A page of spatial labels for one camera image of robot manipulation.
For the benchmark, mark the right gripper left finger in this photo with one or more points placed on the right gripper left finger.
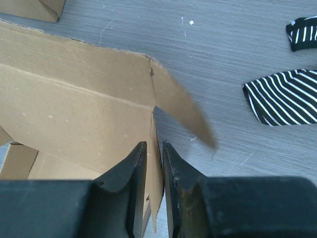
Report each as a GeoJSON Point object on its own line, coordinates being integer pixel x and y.
{"type": "Point", "coordinates": [110, 206]}

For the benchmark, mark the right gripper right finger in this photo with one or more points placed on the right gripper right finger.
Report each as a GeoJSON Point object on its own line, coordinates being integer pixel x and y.
{"type": "Point", "coordinates": [199, 206]}

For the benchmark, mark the brown cardboard box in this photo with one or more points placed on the brown cardboard box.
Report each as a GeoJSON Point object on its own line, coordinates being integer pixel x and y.
{"type": "Point", "coordinates": [72, 110]}
{"type": "Point", "coordinates": [43, 10]}

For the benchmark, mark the folded brown cardboard box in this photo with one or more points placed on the folded brown cardboard box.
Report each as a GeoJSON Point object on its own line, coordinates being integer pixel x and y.
{"type": "Point", "coordinates": [43, 10]}

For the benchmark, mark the striped black white cloth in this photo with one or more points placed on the striped black white cloth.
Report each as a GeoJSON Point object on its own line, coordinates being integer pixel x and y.
{"type": "Point", "coordinates": [289, 97]}

